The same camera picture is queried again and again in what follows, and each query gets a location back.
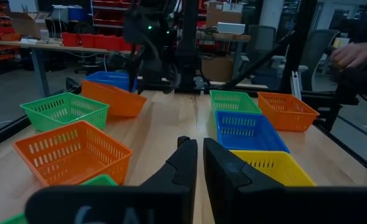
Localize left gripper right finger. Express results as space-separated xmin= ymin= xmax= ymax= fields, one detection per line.
xmin=203 ymin=138 xmax=367 ymax=224

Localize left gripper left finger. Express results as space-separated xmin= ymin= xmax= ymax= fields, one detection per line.
xmin=24 ymin=136 xmax=198 ymax=224

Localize green plastic basket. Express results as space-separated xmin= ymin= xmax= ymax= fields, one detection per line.
xmin=0 ymin=174 xmax=119 ymax=224
xmin=209 ymin=89 xmax=262 ymax=115
xmin=19 ymin=92 xmax=110 ymax=133

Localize yellow plastic basket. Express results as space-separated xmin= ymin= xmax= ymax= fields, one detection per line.
xmin=229 ymin=150 xmax=317 ymax=187

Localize orange plastic basket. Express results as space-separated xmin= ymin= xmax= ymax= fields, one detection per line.
xmin=257 ymin=91 xmax=320 ymax=133
xmin=81 ymin=80 xmax=148 ymax=118
xmin=11 ymin=120 xmax=134 ymax=187

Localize blue plastic basket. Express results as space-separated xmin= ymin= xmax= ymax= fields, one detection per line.
xmin=214 ymin=110 xmax=291 ymax=154
xmin=84 ymin=70 xmax=138 ymax=93

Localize metal rack with red bins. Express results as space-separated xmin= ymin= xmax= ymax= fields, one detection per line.
xmin=90 ymin=0 xmax=133 ymax=29

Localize blue storage bin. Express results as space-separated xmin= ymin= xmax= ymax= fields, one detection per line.
xmin=67 ymin=5 xmax=84 ymax=22

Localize closed cardboard box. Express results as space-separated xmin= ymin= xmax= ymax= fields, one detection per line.
xmin=205 ymin=1 xmax=244 ymax=29

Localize cardboard panel under desk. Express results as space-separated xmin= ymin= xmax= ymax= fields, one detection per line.
xmin=201 ymin=55 xmax=235 ymax=83

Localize small wooden desk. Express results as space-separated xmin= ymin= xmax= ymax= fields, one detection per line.
xmin=195 ymin=30 xmax=252 ymax=82

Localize white flat device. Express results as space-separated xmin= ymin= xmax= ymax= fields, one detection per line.
xmin=216 ymin=22 xmax=246 ymax=35

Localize white cup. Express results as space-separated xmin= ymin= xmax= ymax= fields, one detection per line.
xmin=39 ymin=29 xmax=50 ymax=44

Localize long work table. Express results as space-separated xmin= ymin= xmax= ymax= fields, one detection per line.
xmin=0 ymin=39 xmax=131 ymax=97

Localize open cardboard box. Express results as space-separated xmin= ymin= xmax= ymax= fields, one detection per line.
xmin=11 ymin=11 xmax=51 ymax=38

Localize grey office chair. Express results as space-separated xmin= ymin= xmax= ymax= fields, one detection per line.
xmin=298 ymin=29 xmax=341 ymax=93
xmin=247 ymin=24 xmax=277 ymax=68

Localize silver aluminium extrusion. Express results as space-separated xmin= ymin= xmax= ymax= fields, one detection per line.
xmin=290 ymin=70 xmax=301 ymax=100

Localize person's hand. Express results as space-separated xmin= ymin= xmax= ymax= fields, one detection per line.
xmin=329 ymin=39 xmax=367 ymax=70

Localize black aluminium rig frame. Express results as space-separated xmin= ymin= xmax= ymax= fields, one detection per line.
xmin=0 ymin=0 xmax=367 ymax=181

